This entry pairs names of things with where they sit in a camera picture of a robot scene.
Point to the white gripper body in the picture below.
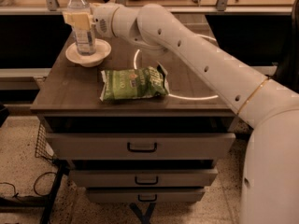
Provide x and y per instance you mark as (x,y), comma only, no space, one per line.
(102,20)

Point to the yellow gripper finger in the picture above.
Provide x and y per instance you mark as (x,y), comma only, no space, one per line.
(79,20)

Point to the clear plastic water bottle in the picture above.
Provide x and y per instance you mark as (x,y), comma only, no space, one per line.
(84,39)

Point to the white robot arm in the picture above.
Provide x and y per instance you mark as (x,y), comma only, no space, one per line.
(270,186)

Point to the white paper bowl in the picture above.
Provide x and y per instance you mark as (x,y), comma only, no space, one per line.
(103,49)

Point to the green chip bag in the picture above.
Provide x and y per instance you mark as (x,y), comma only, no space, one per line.
(140,83)

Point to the top grey drawer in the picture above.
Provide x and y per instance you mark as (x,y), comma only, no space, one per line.
(140,146)

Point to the grey drawer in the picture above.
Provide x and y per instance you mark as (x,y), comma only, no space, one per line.
(144,178)
(140,146)
(145,195)

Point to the grey drawer cabinet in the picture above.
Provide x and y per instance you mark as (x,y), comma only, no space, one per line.
(70,102)

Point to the middle grey drawer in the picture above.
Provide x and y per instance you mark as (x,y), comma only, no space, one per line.
(144,178)

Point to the bottom grey drawer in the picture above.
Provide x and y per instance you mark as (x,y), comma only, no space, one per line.
(145,195)

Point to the black metal stand leg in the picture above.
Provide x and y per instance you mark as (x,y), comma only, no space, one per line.
(46,202)

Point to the black office chair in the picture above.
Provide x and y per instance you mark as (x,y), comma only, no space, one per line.
(288,69)

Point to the wire mesh basket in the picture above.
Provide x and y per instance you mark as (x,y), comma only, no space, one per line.
(42,149)

